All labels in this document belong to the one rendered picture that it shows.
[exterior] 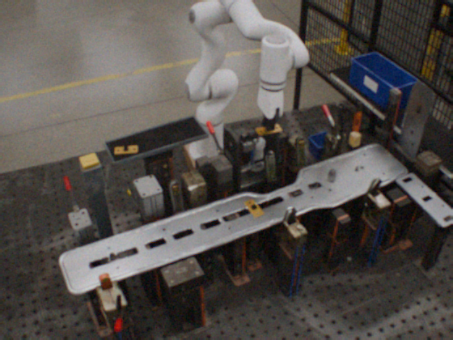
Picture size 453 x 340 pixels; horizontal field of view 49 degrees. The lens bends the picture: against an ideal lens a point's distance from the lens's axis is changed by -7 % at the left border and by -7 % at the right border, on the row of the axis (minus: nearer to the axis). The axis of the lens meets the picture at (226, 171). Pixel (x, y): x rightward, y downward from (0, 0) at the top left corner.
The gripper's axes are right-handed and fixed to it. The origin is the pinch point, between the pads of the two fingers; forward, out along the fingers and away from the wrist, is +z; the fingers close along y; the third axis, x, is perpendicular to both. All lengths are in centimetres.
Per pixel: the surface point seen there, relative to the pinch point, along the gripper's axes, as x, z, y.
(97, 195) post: -59, 31, -18
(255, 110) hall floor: 79, 130, -180
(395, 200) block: 47, 31, 22
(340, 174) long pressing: 32.1, 29.6, 2.7
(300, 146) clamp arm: 19.5, 22.0, -9.9
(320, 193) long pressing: 19.5, 29.9, 9.1
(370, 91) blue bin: 71, 23, -37
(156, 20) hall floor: 49, 132, -373
